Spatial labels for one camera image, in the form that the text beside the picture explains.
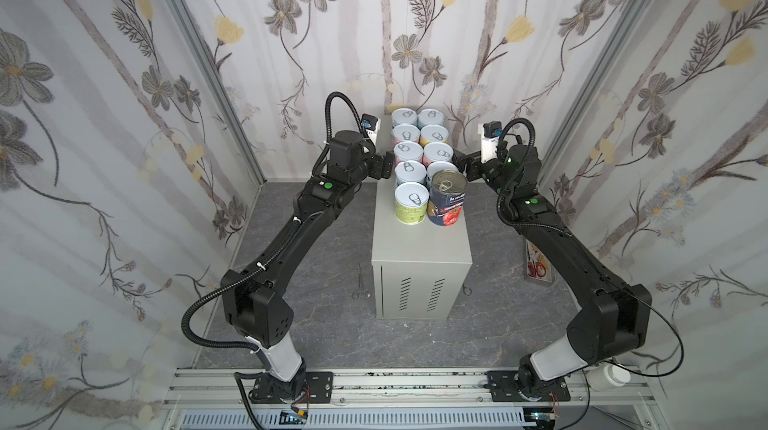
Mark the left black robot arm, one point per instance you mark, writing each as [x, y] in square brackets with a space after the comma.
[253, 297]

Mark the grey metal cabinet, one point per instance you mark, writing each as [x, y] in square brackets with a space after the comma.
[418, 270]

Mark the yellow label can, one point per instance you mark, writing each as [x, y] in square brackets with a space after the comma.
[433, 134]

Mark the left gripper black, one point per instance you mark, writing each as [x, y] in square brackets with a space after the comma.
[382, 167]

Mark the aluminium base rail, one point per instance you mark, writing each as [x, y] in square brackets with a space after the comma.
[370, 374]

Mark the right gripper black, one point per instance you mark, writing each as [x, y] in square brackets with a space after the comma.
[473, 166]

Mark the white plastic bottle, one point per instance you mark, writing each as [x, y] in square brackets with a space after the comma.
[607, 377]

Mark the dark tin can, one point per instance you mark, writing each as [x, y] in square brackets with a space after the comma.
[447, 195]

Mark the teal coconut can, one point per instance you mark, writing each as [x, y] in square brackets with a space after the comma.
[430, 116]
[404, 116]

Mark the green label can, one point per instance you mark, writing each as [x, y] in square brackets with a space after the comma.
[411, 201]

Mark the pink can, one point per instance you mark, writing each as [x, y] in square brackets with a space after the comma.
[435, 152]
[407, 151]
[405, 133]

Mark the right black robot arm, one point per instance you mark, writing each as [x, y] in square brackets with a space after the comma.
[613, 317]

